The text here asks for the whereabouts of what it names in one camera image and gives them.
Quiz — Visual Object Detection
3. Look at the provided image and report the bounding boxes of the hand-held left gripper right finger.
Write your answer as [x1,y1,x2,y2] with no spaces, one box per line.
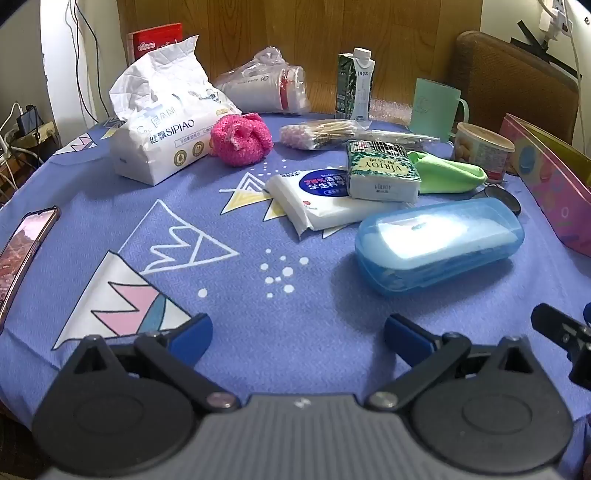
[367,314,550,411]

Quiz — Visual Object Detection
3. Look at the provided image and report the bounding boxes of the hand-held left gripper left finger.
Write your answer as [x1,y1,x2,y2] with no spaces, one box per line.
[55,313,241,411]

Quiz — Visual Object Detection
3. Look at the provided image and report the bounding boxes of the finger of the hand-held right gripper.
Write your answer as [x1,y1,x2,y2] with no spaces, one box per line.
[530,302,591,386]

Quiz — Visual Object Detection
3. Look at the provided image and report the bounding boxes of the blue plastic case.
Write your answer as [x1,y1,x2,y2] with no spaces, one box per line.
[355,198,525,297]

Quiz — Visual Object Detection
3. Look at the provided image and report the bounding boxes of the pink storage box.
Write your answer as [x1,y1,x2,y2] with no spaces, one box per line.
[500,113,591,257]

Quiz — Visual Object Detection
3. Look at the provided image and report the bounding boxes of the green cloth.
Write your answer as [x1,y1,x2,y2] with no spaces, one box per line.
[406,151,489,195]

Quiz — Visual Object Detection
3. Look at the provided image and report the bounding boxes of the pink knitted scrunchie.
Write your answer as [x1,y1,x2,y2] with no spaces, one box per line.
[210,112,274,167]

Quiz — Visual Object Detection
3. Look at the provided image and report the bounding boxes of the blue printed tablecloth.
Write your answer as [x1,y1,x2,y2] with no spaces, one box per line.
[0,111,591,444]

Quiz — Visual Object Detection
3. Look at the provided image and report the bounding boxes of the black round lid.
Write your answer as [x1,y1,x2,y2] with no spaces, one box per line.
[471,185,522,217]

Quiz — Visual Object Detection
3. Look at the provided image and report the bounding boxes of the white wet wipes pack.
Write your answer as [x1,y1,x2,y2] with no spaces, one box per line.
[264,168,402,241]

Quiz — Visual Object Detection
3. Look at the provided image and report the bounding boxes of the small green tissue pack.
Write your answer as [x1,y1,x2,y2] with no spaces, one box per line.
[346,140,422,202]

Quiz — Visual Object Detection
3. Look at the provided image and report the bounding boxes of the red snack cup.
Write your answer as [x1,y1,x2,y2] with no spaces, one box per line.
[452,122,515,182]

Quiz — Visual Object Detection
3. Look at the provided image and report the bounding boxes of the smartphone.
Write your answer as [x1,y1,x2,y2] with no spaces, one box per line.
[0,206,62,324]

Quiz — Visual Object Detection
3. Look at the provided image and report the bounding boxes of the white flat packet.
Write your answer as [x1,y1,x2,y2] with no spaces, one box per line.
[355,129,439,149]

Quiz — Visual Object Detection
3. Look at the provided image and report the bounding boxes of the large white tissue pack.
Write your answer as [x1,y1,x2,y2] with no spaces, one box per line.
[109,36,243,186]

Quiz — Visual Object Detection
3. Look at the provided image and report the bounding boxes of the bag of cotton swabs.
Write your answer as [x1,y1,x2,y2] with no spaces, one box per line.
[280,119,370,151]

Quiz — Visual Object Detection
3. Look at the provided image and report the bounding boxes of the mint green mug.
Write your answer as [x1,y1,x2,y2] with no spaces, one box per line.
[409,78,470,143]

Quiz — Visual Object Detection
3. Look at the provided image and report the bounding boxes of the green white drink carton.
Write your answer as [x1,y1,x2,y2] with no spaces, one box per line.
[335,47,376,121]

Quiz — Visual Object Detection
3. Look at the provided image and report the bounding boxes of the plastic cups in bag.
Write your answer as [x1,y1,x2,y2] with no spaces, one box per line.
[215,46,311,115]

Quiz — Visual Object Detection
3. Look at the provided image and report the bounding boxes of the brown chair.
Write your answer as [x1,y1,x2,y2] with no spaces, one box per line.
[450,30,580,148]

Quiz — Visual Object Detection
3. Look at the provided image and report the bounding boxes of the power strip with chargers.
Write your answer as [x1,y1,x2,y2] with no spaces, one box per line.
[0,104,58,158]

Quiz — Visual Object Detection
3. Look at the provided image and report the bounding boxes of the black tape strips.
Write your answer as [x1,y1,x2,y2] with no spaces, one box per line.
[510,21,583,80]

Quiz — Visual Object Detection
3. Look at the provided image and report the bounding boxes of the red cardboard box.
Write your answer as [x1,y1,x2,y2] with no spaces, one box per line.
[127,23,183,63]

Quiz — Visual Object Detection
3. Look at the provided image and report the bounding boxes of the wooden board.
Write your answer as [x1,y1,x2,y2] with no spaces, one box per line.
[115,0,483,116]

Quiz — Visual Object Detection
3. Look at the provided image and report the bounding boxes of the black cable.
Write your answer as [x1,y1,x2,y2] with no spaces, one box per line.
[65,0,101,126]

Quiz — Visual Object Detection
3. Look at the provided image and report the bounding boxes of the white wall charger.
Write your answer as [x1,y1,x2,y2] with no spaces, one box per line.
[538,0,575,37]

